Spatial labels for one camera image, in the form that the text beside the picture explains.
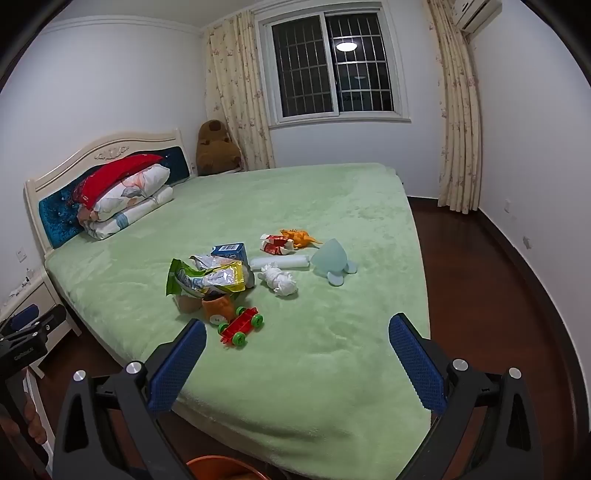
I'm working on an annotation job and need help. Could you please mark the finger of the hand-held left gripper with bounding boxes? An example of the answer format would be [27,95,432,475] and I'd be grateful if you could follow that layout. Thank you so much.
[18,305,68,344]
[0,303,41,335]

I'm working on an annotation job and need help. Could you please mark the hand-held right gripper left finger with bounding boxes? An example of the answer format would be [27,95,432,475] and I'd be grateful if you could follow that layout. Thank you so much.
[52,318,208,480]

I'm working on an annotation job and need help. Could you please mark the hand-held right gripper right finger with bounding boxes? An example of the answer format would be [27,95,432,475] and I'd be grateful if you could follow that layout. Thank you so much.
[388,312,543,480]

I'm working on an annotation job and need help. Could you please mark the wooden block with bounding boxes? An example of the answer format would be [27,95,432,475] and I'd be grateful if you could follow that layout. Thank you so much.
[178,295,204,317]

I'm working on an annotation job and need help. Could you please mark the yellow snack bag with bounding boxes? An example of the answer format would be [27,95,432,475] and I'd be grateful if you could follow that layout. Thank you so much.
[191,254,256,296]

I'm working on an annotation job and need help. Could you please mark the orange plastic bin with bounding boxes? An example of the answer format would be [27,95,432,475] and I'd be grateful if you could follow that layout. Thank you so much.
[186,456,259,480]

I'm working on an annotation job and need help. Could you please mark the blue and white carton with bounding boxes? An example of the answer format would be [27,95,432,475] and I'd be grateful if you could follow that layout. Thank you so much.
[211,243,250,268]

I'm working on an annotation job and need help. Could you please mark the white tissue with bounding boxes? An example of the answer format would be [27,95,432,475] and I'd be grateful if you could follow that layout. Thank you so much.
[257,263,298,298]

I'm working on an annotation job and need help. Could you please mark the person's left hand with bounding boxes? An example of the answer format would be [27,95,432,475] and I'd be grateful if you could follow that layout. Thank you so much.
[23,398,51,446]

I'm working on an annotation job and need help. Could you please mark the cream nightstand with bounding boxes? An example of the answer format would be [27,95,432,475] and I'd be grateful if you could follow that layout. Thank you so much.
[0,268,84,370]

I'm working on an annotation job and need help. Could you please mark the orange toy pot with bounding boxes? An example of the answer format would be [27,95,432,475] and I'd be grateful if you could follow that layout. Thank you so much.
[202,294,235,326]

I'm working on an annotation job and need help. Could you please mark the red toy car green wheels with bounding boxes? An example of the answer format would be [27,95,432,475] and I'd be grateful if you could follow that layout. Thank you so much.
[218,305,265,348]

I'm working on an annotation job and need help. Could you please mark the green snack bag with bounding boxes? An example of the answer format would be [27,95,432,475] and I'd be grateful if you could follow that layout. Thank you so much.
[166,257,208,298]

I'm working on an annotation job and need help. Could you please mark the cream and blue headboard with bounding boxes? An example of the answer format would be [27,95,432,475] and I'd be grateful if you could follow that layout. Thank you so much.
[24,128,195,264]

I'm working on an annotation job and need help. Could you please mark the bed with green blanket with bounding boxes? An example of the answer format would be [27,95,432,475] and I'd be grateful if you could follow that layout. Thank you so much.
[44,162,432,480]

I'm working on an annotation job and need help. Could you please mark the light blue plush toy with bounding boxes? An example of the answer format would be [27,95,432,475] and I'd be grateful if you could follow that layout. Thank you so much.
[310,239,358,286]

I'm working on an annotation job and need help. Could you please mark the white folded quilt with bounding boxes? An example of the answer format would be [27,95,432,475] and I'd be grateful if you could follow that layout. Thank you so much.
[85,186,175,240]

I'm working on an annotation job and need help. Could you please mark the white plastic roll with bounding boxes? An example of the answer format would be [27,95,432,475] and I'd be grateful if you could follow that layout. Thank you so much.
[249,255,311,272]

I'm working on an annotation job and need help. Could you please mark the red and white wrapper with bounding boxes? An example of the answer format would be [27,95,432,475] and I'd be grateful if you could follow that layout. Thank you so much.
[260,234,296,256]

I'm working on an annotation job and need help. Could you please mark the orange toy dinosaur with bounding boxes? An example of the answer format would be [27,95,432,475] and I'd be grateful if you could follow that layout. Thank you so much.
[280,228,324,248]

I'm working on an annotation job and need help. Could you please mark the brown teddy bear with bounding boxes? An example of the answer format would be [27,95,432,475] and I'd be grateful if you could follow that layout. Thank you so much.
[196,120,243,176]

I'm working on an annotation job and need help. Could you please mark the cream floral curtain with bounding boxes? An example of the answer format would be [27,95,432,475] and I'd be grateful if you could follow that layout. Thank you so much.
[425,0,483,214]
[203,10,277,171]

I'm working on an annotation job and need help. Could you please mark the white framed barred window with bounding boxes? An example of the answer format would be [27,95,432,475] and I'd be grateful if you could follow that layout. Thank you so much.
[256,4,411,124]

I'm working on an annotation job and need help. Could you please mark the white air conditioner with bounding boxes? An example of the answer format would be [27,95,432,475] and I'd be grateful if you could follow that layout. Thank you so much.
[450,0,503,33]

